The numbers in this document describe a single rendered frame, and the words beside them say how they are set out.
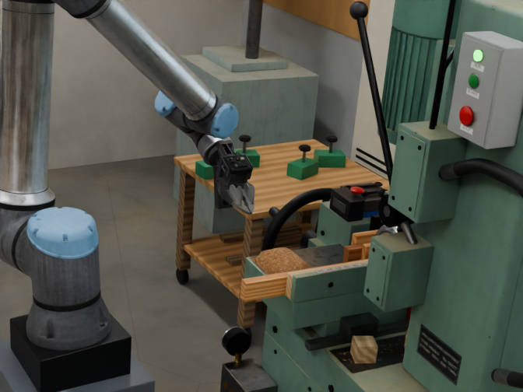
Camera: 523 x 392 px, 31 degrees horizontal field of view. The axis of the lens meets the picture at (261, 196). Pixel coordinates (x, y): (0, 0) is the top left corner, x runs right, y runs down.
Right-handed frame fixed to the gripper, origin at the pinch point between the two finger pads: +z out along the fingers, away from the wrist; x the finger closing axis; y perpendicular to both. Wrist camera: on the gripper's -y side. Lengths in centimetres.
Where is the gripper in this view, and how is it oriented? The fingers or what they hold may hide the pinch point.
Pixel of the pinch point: (247, 211)
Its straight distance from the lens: 234.1
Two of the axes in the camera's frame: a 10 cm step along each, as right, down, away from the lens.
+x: 8.9, -1.1, 4.5
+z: 4.0, 6.7, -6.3
